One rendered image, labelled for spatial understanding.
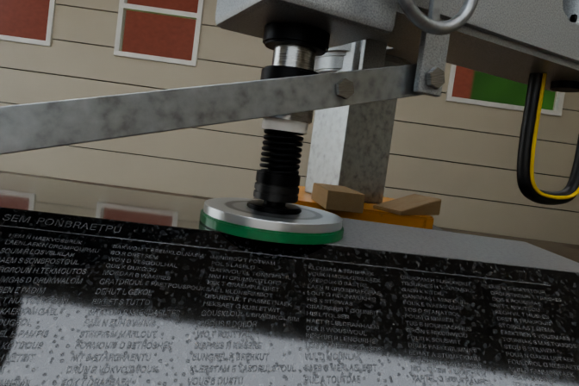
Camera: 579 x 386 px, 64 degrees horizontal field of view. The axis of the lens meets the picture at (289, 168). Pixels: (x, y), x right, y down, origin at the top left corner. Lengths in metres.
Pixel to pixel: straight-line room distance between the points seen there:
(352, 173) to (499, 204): 6.25
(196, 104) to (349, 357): 0.36
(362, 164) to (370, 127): 0.12
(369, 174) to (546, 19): 0.75
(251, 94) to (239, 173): 6.23
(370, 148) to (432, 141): 5.70
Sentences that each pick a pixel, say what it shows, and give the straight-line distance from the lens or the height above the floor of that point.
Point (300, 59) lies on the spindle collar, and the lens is 0.68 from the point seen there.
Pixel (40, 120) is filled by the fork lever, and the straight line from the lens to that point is 0.57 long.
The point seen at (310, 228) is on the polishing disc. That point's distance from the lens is 0.62.
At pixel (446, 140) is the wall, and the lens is 7.24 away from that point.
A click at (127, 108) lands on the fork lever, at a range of 0.58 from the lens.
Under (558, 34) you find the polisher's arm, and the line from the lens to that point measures 0.97.
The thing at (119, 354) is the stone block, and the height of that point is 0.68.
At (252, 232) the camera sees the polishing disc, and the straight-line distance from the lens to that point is 0.61.
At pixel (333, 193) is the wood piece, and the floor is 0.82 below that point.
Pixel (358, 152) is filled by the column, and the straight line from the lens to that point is 1.45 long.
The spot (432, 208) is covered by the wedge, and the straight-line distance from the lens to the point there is 1.44.
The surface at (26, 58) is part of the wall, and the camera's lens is 7.82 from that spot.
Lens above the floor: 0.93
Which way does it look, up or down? 3 degrees down
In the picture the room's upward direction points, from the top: 8 degrees clockwise
